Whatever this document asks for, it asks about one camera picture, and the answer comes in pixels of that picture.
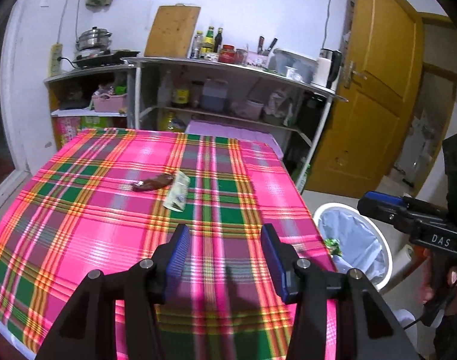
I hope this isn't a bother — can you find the wooden cutting board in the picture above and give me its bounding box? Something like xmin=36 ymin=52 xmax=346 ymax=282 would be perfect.
xmin=143 ymin=5 xmax=201 ymax=59

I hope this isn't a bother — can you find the clear glass bottle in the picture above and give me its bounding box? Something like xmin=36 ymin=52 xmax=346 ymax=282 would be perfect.
xmin=190 ymin=30 xmax=204 ymax=59

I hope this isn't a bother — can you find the purple lidded storage box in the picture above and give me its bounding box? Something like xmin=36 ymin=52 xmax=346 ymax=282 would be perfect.
xmin=185 ymin=119 xmax=284 ymax=159

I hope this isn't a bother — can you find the grey plastic container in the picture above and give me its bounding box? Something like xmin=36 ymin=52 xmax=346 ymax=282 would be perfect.
xmin=271 ymin=48 xmax=317 ymax=84

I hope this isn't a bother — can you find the wooden side cabinet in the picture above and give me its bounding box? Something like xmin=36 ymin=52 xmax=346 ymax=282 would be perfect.
xmin=44 ymin=64 xmax=136 ymax=148

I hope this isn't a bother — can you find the white metal shelf rack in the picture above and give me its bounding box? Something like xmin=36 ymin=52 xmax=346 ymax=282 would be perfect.
xmin=125 ymin=57 xmax=342 ymax=190

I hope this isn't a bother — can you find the pale green torn wrapper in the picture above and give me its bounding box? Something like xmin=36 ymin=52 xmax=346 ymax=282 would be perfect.
xmin=163 ymin=171 xmax=190 ymax=212

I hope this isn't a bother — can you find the black induction cooker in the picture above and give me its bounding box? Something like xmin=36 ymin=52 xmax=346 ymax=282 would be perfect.
xmin=72 ymin=49 xmax=140 ymax=69

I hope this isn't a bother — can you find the metal door handle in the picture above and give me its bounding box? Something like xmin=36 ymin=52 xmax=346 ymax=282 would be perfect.
xmin=343 ymin=60 xmax=368 ymax=89

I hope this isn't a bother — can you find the person's right hand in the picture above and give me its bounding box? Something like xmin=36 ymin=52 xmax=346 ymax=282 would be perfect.
xmin=421 ymin=253 xmax=457 ymax=308

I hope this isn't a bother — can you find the dark soy sauce bottle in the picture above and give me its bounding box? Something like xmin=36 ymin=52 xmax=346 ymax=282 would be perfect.
xmin=213 ymin=28 xmax=223 ymax=53

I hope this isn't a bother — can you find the pink knife holder box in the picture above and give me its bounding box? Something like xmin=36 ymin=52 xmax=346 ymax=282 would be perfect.
xmin=246 ymin=51 xmax=269 ymax=69

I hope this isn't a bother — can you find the green pea snack bag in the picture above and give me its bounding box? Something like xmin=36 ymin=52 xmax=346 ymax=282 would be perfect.
xmin=324 ymin=238 xmax=343 ymax=257

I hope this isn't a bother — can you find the pink plaid tablecloth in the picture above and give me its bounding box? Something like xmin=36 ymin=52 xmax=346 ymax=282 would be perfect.
xmin=0 ymin=128 xmax=333 ymax=359

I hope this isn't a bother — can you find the green oil bottle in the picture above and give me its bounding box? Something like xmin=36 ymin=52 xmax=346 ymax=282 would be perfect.
xmin=199 ymin=26 xmax=215 ymax=59

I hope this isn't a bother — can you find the black camera module green light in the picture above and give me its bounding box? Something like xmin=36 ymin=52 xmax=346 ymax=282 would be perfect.
xmin=442 ymin=133 xmax=457 ymax=175

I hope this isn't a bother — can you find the red lidded jar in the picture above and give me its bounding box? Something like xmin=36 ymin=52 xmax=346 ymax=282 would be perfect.
xmin=218 ymin=45 xmax=236 ymax=63

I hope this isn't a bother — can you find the pink plastic basket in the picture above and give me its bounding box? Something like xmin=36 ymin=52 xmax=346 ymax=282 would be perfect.
xmin=92 ymin=94 xmax=127 ymax=114

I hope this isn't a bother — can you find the white power strip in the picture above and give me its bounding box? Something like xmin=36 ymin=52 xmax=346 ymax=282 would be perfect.
xmin=49 ymin=43 xmax=63 ymax=77

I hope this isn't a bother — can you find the white round trash bin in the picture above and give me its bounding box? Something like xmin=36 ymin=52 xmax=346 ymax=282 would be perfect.
xmin=312 ymin=201 xmax=394 ymax=293

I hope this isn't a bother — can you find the yellow label oil bottle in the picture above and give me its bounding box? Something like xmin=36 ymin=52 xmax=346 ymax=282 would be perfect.
xmin=171 ymin=71 xmax=190 ymax=108

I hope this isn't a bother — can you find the white black electric kettle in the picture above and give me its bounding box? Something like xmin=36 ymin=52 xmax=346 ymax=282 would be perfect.
xmin=312 ymin=48 xmax=342 ymax=89

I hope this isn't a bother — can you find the purple plastic jug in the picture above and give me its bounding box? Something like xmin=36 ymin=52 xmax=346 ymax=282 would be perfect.
xmin=200 ymin=79 xmax=228 ymax=112

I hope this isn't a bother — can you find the brown coffee sachet wrapper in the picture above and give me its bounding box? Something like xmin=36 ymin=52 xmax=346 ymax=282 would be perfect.
xmin=132 ymin=173 xmax=175 ymax=192

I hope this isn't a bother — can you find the blue trash bag liner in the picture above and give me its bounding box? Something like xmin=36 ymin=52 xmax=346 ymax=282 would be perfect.
xmin=319 ymin=209 xmax=388 ymax=280

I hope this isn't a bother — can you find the metal steamer pot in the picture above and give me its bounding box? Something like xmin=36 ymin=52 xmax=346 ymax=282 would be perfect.
xmin=76 ymin=27 xmax=112 ymax=51

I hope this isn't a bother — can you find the yellow wooden door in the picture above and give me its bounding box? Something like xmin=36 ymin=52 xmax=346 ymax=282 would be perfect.
xmin=306 ymin=0 xmax=424 ymax=197

